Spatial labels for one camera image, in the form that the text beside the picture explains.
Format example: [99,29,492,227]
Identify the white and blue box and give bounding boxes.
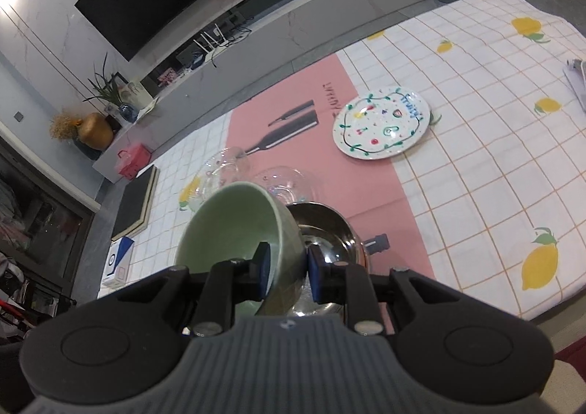
[100,236,136,289]

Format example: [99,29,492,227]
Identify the white printed container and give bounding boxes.
[121,81,154,108]

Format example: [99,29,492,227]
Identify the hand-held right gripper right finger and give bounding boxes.
[308,244,463,337]

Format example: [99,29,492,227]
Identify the white router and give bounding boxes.
[194,23,230,62]

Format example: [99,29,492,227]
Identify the white painted plate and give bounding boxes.
[332,87,432,161]

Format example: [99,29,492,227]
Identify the dried yellow flowers in vase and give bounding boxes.
[49,114,83,144]

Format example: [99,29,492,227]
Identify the green bowl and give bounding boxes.
[175,182,307,318]

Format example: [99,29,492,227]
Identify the lemon print checked tablecloth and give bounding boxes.
[96,0,586,323]

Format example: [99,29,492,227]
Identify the pink basket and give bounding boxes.
[115,142,153,180]

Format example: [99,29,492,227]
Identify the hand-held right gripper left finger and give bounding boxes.
[110,242,272,338]

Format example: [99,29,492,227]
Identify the gold vase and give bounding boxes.
[77,113,114,150]

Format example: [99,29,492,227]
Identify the grey stone television bench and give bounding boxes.
[94,0,435,177]

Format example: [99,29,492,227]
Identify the clear glass bowl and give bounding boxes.
[249,165,316,205]
[194,146,252,209]

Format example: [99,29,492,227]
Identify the green plant in blue vase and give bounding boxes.
[82,52,139,123]

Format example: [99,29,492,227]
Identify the black notebook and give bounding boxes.
[111,165,159,241]

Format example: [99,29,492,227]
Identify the red cloth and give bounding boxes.
[552,336,586,371]

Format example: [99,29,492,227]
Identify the white phone stand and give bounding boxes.
[563,58,586,110]

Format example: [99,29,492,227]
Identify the dark glass door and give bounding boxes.
[0,130,99,328]

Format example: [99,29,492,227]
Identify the pink table runner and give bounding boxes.
[226,52,435,337]

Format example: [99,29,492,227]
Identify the orange steel bowl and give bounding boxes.
[286,202,371,318]

